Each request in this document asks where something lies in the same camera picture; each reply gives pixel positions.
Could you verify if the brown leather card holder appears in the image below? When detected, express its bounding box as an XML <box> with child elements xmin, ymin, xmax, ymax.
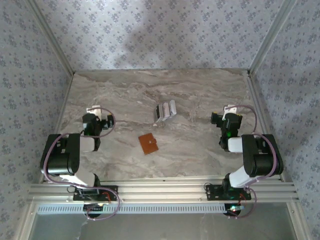
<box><xmin>138</xmin><ymin>132</ymin><xmax>160</xmax><ymax>156</ymax></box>

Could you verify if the white credit card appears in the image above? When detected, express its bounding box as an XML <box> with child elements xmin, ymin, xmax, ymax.
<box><xmin>168</xmin><ymin>99</ymin><xmax>178</xmax><ymax>117</ymax></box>
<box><xmin>160</xmin><ymin>101</ymin><xmax>170</xmax><ymax>120</ymax></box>

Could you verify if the black controller board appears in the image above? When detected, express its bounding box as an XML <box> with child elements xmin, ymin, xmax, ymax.
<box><xmin>223</xmin><ymin>203</ymin><xmax>245</xmax><ymax>218</ymax></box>
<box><xmin>83</xmin><ymin>202</ymin><xmax>105</xmax><ymax>219</ymax></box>

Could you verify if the aluminium table side rail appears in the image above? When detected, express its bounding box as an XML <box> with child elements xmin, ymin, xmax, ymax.
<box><xmin>246</xmin><ymin>72</ymin><xmax>286</xmax><ymax>181</ymax></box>
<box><xmin>39</xmin><ymin>72</ymin><xmax>75</xmax><ymax>183</ymax></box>

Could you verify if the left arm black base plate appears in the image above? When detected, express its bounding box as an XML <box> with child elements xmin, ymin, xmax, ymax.
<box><xmin>72</xmin><ymin>185</ymin><xmax>119</xmax><ymax>202</ymax></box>

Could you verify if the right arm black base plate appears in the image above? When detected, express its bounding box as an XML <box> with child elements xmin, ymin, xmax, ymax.
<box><xmin>204</xmin><ymin>184</ymin><xmax>252</xmax><ymax>202</ymax></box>

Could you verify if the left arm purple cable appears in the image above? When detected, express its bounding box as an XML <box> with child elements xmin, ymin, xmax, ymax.
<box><xmin>42</xmin><ymin>106</ymin><xmax>121</xmax><ymax>221</ymax></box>

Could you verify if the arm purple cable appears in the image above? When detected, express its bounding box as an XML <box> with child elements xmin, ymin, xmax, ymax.
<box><xmin>227</xmin><ymin>105</ymin><xmax>281</xmax><ymax>221</ymax></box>
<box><xmin>42</xmin><ymin>106</ymin><xmax>121</xmax><ymax>221</ymax></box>

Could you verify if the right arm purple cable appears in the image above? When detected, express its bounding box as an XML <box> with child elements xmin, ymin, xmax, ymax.
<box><xmin>227</xmin><ymin>105</ymin><xmax>281</xmax><ymax>221</ymax></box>

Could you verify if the aluminium extrusion rail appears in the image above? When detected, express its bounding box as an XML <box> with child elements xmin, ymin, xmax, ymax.
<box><xmin>26</xmin><ymin>174</ymin><xmax>300</xmax><ymax>204</ymax></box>

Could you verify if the aluminium frame post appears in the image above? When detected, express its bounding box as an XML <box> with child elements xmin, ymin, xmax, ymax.
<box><xmin>24</xmin><ymin>0</ymin><xmax>76</xmax><ymax>76</ymax></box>
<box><xmin>248</xmin><ymin>0</ymin><xmax>299</xmax><ymax>73</ymax></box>

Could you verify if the grey slotted cable duct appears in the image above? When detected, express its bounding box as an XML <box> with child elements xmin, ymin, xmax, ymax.
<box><xmin>36</xmin><ymin>202</ymin><xmax>236</xmax><ymax>215</ymax></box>

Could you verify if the aluminium frame leg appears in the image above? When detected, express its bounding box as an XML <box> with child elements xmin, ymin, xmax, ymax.
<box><xmin>14</xmin><ymin>202</ymin><xmax>39</xmax><ymax>240</ymax></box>
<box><xmin>286</xmin><ymin>201</ymin><xmax>311</xmax><ymax>240</ymax></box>

